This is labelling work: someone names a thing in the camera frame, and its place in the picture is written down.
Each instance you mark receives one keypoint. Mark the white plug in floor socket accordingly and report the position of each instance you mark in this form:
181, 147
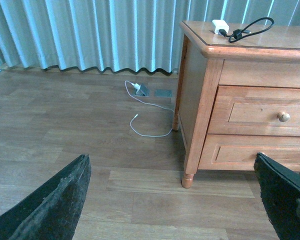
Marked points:
136, 86

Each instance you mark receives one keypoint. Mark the wooden nightstand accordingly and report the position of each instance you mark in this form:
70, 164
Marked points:
270, 59

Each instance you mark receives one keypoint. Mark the light green curtain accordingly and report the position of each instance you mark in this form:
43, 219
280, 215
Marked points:
117, 34

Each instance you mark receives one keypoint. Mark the closed floor socket plate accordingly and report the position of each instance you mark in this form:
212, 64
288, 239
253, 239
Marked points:
163, 93

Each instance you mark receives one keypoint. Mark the drawer wooden knob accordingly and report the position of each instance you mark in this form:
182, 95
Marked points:
283, 116

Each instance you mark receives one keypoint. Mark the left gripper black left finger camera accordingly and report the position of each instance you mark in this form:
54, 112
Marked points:
53, 210

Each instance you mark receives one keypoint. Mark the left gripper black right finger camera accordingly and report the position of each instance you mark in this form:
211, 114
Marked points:
280, 195

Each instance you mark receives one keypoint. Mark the white charger adapter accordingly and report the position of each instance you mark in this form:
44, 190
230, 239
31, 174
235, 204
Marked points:
220, 27

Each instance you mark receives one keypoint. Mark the open floor socket box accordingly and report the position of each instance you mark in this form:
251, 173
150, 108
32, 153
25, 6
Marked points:
142, 92

